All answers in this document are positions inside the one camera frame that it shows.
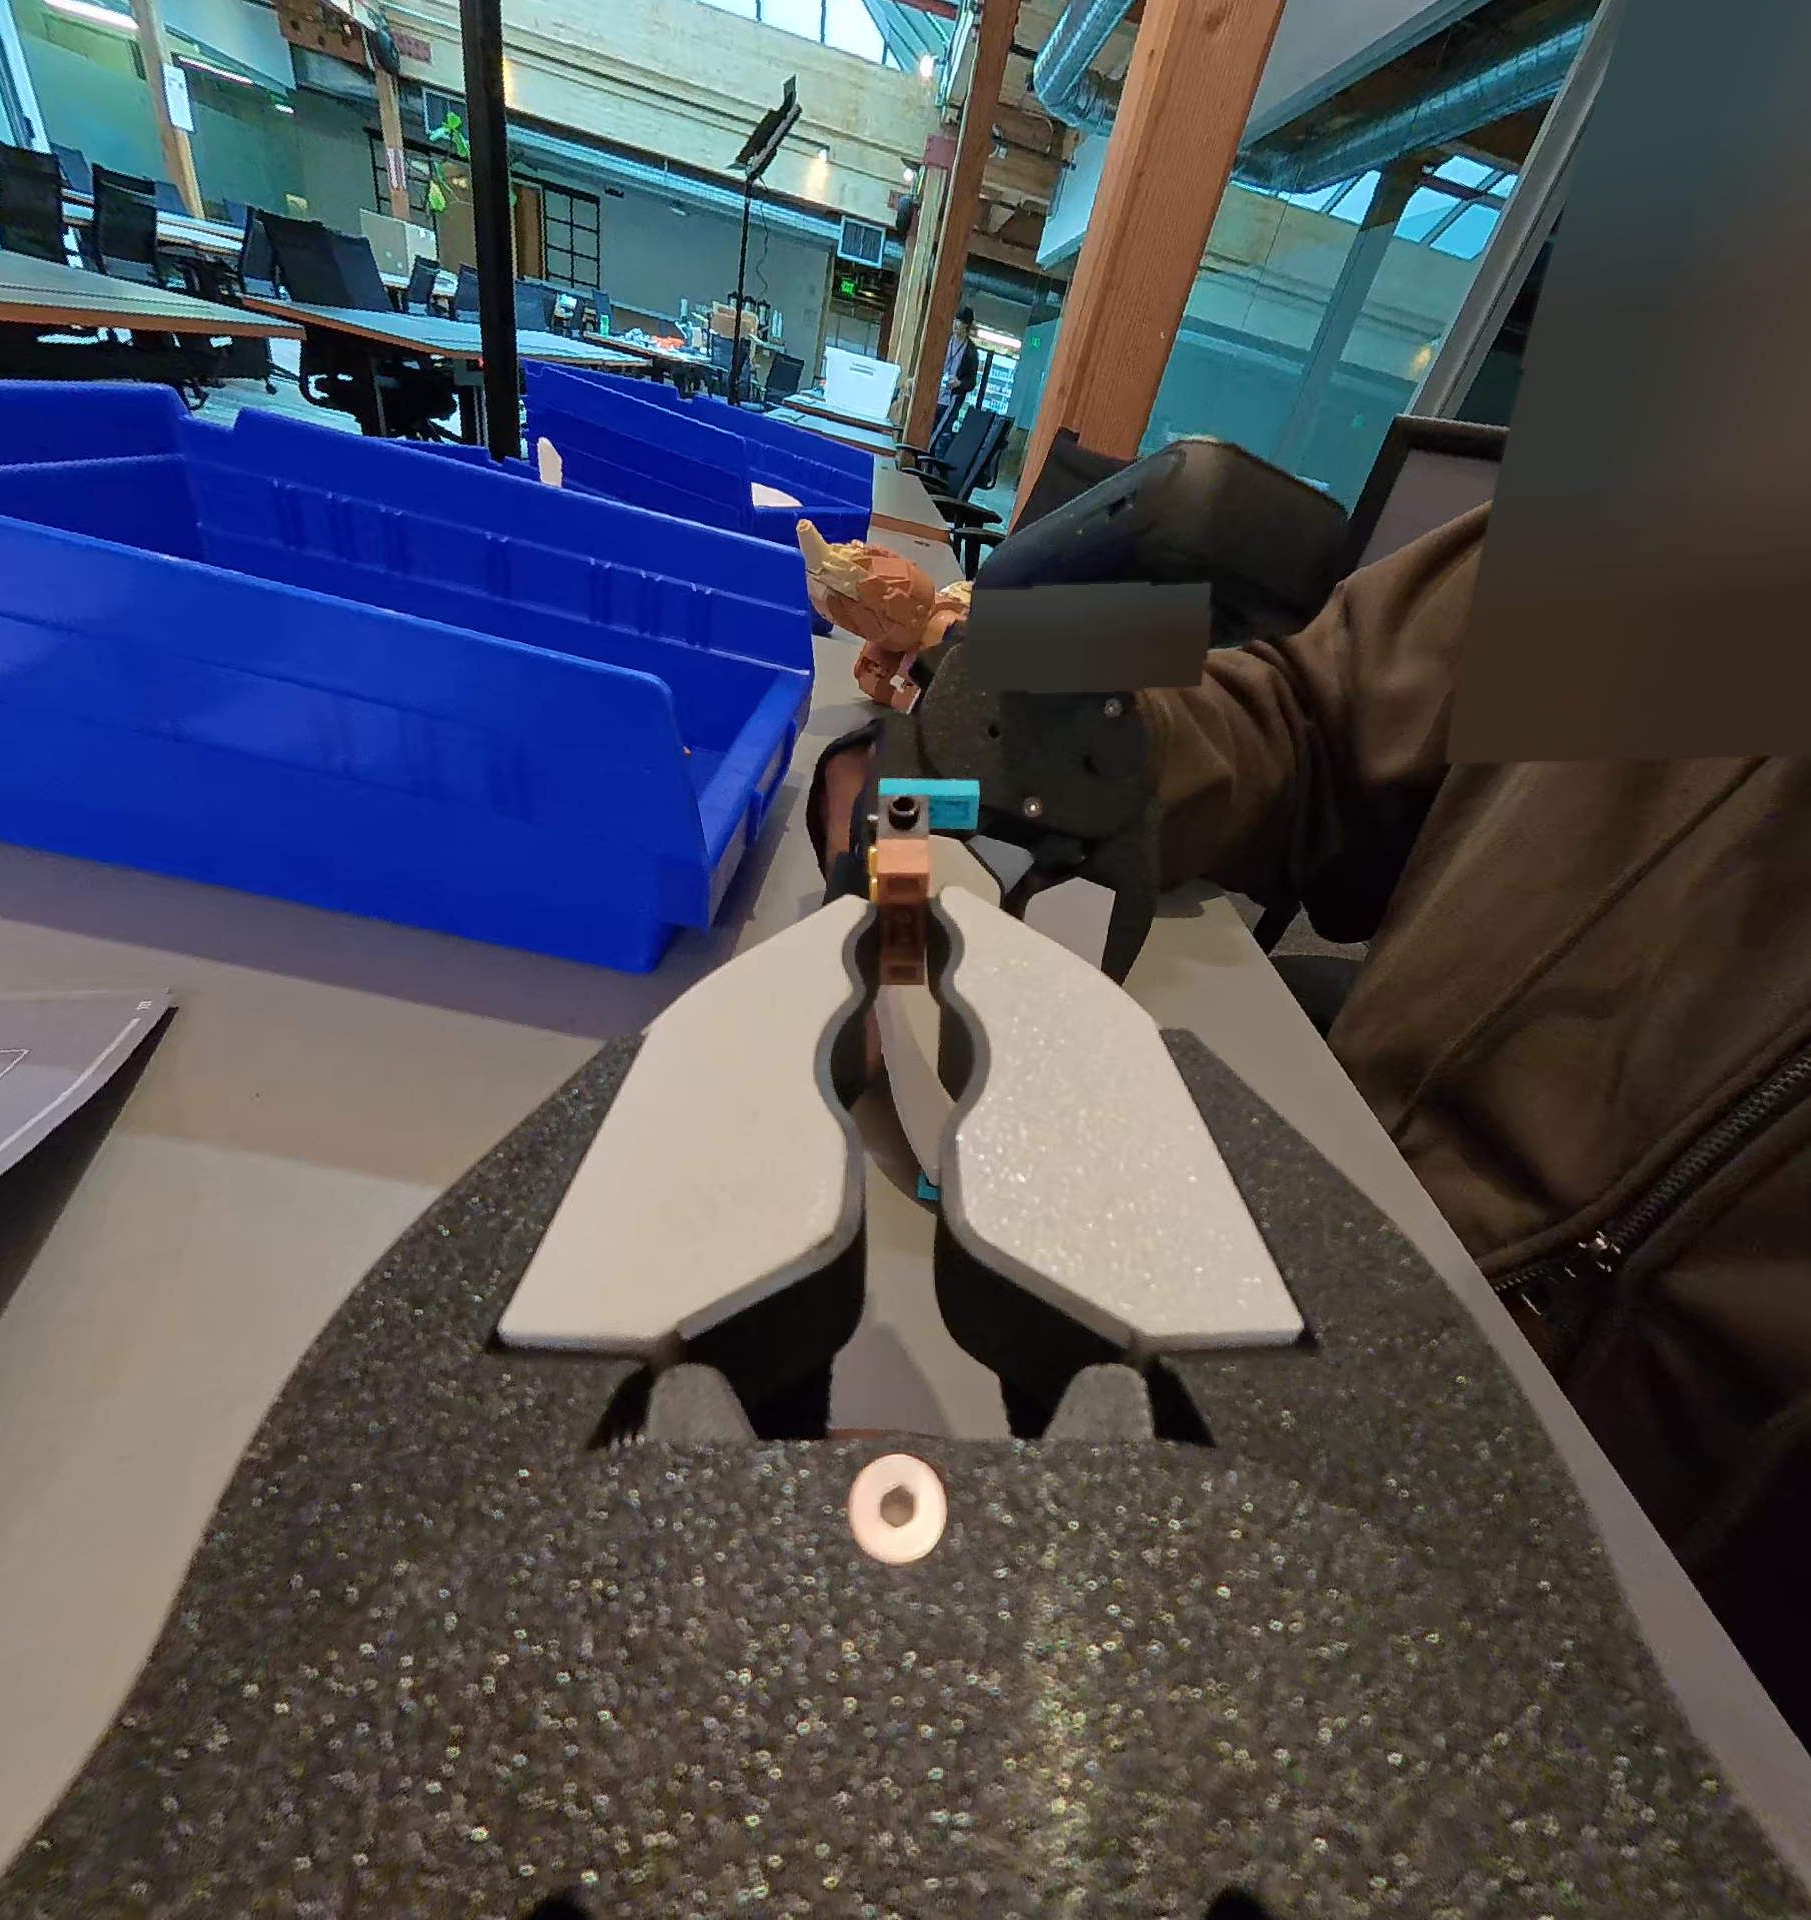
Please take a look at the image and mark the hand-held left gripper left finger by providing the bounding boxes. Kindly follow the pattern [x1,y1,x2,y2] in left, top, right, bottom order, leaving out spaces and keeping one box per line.
[496,896,866,1395]

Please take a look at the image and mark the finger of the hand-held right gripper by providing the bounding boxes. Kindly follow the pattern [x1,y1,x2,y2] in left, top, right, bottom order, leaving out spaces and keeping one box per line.
[875,983,956,1189]
[962,828,1045,911]

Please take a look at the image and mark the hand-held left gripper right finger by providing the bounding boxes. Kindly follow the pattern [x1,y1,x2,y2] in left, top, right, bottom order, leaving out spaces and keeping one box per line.
[933,885,1306,1395]

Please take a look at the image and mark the yellow and black brick assembly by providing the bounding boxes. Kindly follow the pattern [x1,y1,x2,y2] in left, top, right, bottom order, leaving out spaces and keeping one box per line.
[867,795,941,996]

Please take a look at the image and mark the person's right forearm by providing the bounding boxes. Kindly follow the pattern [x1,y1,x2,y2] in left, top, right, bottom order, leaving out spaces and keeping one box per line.
[1145,502,1496,934]

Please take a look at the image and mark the person's right hand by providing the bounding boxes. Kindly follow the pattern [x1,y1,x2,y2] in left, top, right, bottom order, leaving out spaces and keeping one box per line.
[809,726,888,905]

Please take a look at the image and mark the tan and brown brick dinosaur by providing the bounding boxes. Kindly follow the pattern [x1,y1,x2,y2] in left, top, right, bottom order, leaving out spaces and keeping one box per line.
[794,516,976,709]

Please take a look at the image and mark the black office chair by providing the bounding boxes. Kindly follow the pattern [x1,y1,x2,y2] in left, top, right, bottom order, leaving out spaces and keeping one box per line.
[895,406,1015,576]

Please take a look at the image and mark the white board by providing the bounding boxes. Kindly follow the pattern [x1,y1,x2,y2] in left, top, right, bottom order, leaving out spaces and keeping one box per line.
[817,342,905,431]

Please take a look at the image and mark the dark padded chair back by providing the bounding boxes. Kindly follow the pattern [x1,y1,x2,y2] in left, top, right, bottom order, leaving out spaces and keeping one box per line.
[1346,414,1516,576]

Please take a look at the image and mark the person in brown jacket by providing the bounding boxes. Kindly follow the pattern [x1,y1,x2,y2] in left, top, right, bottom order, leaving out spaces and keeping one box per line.
[1145,502,1811,1810]

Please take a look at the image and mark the blue storage bin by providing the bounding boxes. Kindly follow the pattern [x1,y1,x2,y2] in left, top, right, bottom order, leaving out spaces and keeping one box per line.
[522,357,879,548]
[0,380,819,709]
[0,499,817,977]

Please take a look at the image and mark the thin wooden column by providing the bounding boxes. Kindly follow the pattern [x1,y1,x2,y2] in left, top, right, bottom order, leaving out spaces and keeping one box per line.
[902,0,1022,453]

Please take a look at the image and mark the brick instruction booklet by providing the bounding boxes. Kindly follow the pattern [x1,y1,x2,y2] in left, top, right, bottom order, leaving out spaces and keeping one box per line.
[0,986,181,1221]

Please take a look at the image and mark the black light stand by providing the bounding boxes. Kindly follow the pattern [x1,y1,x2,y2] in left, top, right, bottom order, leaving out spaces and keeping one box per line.
[728,70,806,402]

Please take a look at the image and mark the long wooden office table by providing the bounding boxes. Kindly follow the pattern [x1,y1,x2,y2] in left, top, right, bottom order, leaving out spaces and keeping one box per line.
[0,239,310,343]

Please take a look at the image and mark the row of black office chairs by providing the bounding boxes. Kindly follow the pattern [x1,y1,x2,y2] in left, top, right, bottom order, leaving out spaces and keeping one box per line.
[0,140,462,323]

